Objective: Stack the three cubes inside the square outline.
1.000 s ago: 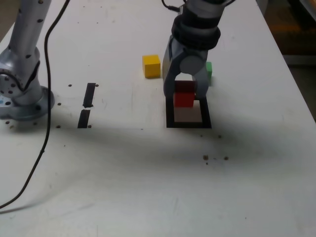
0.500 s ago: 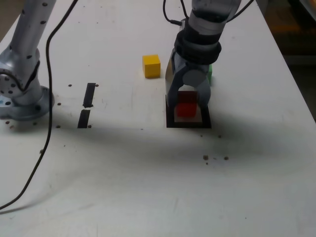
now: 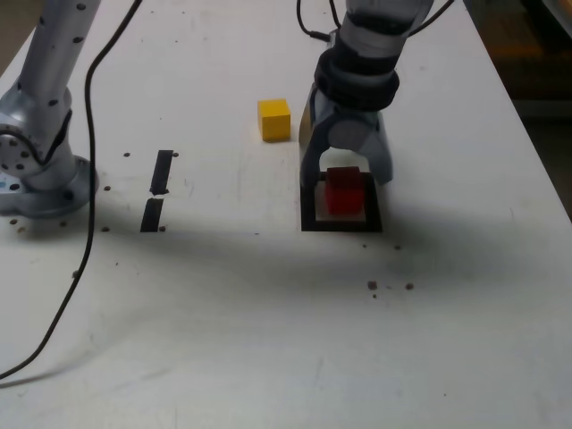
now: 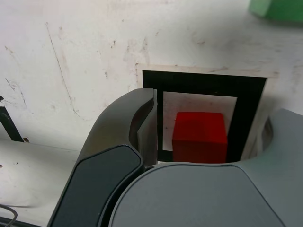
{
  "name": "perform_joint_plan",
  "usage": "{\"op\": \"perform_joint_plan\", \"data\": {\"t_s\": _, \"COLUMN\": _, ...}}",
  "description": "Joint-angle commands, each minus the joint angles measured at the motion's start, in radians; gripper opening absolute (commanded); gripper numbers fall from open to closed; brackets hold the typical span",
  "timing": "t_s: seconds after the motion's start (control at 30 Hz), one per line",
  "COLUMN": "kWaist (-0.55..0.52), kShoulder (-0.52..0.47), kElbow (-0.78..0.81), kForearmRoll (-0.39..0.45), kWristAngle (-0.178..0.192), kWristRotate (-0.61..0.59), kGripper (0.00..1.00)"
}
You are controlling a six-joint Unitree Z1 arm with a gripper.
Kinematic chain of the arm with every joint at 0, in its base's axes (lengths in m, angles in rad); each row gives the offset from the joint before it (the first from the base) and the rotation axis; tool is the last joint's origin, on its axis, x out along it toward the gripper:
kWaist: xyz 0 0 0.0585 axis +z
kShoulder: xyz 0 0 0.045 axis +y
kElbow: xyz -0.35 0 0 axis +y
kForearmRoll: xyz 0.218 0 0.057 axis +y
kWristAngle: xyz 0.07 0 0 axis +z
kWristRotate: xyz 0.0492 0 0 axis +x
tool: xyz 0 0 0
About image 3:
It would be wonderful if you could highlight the black cable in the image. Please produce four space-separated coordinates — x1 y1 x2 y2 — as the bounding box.
0 0 143 381
294 0 456 44

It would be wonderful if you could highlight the black tape square outline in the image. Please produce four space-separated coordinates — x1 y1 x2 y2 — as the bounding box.
299 171 384 233

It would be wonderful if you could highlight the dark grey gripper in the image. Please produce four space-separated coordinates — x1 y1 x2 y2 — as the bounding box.
298 88 395 188

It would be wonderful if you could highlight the red cube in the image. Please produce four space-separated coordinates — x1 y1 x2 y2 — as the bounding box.
324 165 362 215

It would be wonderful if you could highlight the yellow cube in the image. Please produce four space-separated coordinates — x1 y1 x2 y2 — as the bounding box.
257 98 292 143

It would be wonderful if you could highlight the black tape strip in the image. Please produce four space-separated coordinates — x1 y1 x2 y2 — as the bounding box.
139 150 174 233

